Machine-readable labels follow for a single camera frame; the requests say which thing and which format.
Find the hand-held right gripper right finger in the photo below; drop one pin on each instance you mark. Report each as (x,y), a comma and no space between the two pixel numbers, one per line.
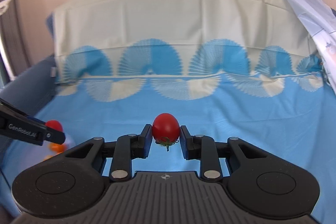
(184,142)

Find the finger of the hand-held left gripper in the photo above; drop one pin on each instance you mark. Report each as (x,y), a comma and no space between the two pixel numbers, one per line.
(23,130)
(35,119)

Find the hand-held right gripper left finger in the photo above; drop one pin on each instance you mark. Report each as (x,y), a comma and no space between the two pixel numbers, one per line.
(147,141)

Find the red cherry tomato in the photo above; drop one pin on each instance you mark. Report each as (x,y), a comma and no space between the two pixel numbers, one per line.
(166,127)
(54,124)

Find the small orange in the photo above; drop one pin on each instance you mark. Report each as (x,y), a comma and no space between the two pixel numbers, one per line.
(57,148)
(47,158)

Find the blue fan-print bed sheet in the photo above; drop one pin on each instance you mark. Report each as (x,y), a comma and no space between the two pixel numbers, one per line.
(210,108)

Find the white plastic clip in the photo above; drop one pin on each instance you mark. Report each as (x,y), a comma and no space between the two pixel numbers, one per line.
(5,5)

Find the pale printed cloth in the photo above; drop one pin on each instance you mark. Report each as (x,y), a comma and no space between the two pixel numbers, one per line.
(315,16)

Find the window frame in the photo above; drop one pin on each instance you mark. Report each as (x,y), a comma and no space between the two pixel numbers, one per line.
(10,37)

